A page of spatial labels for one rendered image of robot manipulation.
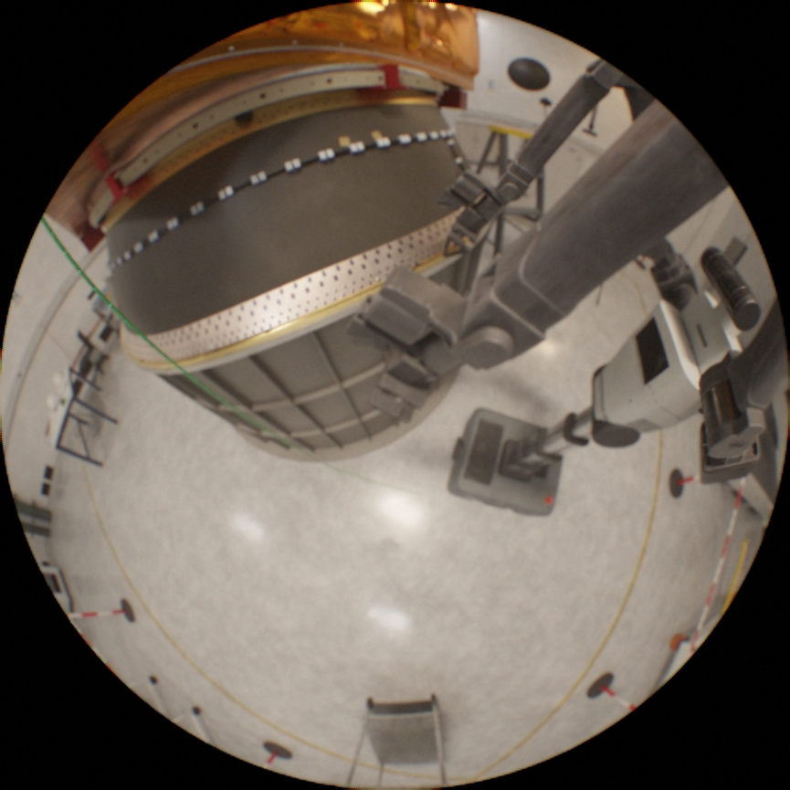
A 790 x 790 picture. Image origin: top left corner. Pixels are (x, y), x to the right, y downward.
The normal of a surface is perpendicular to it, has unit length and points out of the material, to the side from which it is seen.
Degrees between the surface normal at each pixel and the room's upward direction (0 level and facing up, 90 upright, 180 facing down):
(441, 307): 30
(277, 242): 62
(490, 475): 0
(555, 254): 82
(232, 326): 43
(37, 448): 90
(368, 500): 0
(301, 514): 0
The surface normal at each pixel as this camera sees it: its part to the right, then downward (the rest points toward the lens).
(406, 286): 0.35, -0.25
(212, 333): 0.07, 0.30
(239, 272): 0.23, 0.57
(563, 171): -0.47, 0.81
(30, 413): 0.88, 0.40
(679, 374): -0.97, 0.22
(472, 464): -0.05, -0.42
